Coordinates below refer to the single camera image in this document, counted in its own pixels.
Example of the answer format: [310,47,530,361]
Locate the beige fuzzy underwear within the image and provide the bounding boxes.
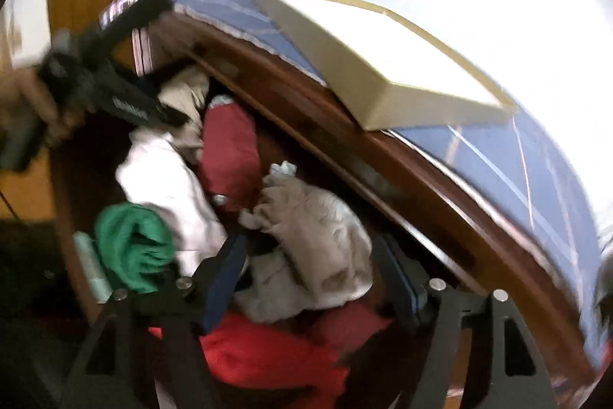
[234,161,374,324]

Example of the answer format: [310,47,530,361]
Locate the pale mint underwear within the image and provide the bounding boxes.
[73,231,114,303]

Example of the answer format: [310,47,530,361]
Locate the cream underwear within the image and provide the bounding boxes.
[156,64,211,161]

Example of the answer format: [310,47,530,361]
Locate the blue cloth cover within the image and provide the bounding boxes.
[163,0,609,371]

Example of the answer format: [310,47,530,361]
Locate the dark red underwear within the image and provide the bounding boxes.
[197,95,263,212]

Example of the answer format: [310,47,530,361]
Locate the pink patterned cloth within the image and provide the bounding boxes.
[131,27,155,77]

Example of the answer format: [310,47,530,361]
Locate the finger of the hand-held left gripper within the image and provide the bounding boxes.
[97,74,190,128]

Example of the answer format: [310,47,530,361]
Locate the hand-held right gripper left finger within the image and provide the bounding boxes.
[60,233,250,409]

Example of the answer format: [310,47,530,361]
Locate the person's left hand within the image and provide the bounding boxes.
[0,68,85,147]

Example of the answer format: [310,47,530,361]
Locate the green underwear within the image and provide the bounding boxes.
[93,204,175,294]

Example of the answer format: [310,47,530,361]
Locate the beige cardboard box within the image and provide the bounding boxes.
[253,0,518,132]

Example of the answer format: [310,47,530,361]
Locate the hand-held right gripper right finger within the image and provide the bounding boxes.
[371,234,561,409]

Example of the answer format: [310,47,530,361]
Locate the white underwear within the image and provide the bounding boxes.
[115,128,228,278]

